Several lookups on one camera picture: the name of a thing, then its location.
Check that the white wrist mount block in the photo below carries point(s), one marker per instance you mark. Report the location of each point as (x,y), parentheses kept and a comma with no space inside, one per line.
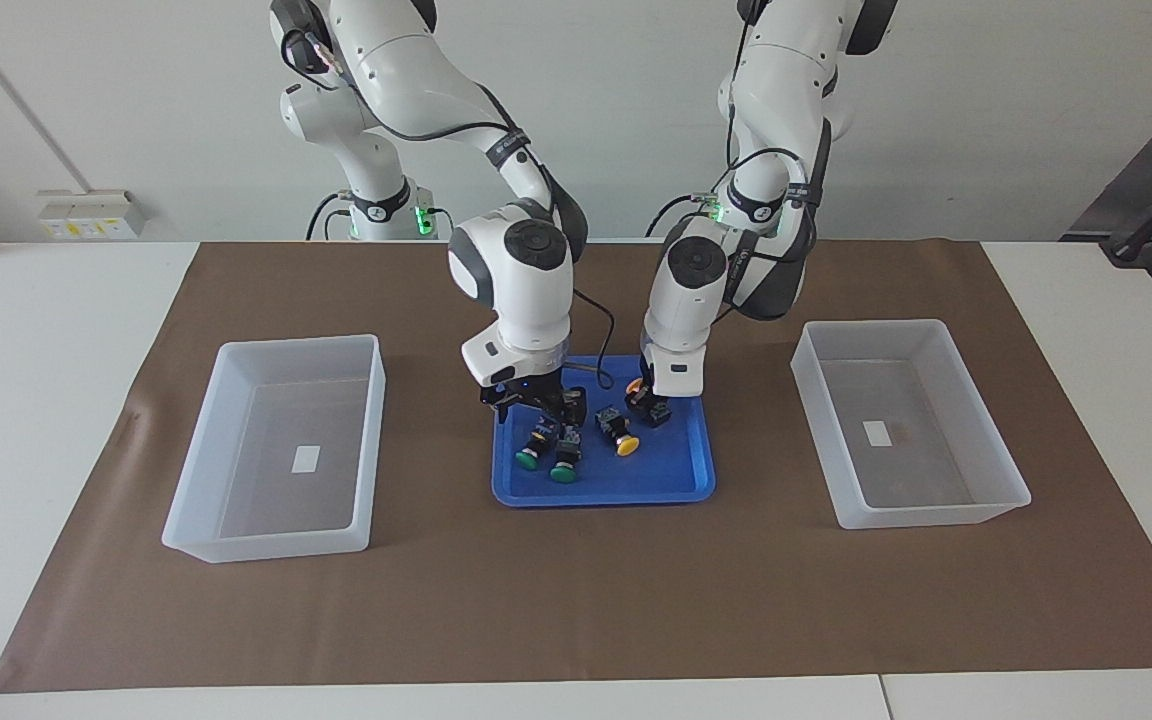
(676,375)
(491,362)

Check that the small white paper label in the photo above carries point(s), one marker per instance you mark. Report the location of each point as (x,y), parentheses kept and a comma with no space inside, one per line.
(876,433)
(307,458)

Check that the yellow push button switch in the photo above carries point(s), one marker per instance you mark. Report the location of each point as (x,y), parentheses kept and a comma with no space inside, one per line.
(614,425)
(635,384)

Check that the white left wrist mount block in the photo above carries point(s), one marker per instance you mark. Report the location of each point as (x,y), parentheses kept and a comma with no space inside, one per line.
(676,375)

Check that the white right wrist mount block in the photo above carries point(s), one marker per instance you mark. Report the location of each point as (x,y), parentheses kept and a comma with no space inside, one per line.
(491,362)

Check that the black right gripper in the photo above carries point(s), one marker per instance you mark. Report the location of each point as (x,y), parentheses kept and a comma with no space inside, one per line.
(531,388)

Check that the translucent white plastic box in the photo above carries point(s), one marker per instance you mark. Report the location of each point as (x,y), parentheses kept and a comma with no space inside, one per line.
(276,500)
(916,480)

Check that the thin white wall conduit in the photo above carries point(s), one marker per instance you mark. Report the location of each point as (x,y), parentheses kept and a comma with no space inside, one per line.
(16,93)

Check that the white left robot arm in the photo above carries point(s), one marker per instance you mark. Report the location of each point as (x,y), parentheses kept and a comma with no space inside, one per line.
(696,290)

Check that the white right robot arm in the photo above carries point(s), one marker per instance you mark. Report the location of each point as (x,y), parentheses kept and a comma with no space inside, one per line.
(526,290)

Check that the white wall socket box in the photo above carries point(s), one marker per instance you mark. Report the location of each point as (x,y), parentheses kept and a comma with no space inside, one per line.
(86,215)

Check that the blue plastic tray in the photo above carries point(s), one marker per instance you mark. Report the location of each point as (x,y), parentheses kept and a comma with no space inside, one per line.
(636,480)

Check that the green push button switch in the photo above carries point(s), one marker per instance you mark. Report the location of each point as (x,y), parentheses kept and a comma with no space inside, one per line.
(534,445)
(566,460)

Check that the brown paper table mat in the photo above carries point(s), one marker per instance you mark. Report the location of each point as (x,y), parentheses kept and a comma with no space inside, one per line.
(576,600)

